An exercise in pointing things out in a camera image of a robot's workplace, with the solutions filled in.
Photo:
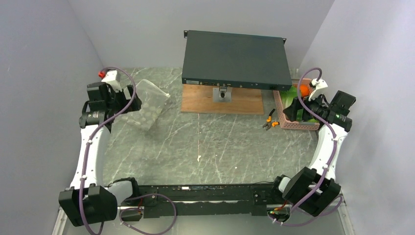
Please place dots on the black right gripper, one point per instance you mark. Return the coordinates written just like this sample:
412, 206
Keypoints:
291, 111

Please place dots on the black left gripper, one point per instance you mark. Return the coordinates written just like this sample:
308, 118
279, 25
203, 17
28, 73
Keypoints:
135, 105

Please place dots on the green fake leafy vegetable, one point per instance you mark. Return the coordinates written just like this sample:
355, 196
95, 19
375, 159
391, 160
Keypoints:
288, 96

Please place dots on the polka dot zip top bag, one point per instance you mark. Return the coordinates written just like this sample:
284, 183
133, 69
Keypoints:
153, 102

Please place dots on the orange fake fruit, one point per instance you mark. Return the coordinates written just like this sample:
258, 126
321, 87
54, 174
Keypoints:
304, 90

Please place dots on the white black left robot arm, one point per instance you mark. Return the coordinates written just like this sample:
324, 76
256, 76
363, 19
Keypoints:
126, 187

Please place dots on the pink plastic basket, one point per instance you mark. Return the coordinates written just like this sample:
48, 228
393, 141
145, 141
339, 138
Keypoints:
286, 124

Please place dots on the wooden board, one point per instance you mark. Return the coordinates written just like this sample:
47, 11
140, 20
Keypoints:
198, 99

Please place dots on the orange handled pliers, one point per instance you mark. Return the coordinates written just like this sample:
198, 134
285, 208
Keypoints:
270, 122

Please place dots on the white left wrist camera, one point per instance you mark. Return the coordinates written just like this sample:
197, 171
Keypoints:
111, 77

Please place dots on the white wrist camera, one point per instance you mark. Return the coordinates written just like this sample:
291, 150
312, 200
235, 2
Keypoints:
319, 86
111, 77

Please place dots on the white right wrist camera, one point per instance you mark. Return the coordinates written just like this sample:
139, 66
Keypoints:
319, 86

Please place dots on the grey metal bracket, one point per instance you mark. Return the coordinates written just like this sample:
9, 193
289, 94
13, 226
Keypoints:
222, 94

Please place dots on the dark network switch box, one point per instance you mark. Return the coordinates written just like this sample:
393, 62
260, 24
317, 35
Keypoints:
235, 60

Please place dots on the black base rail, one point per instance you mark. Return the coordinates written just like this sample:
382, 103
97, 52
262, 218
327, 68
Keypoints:
255, 199

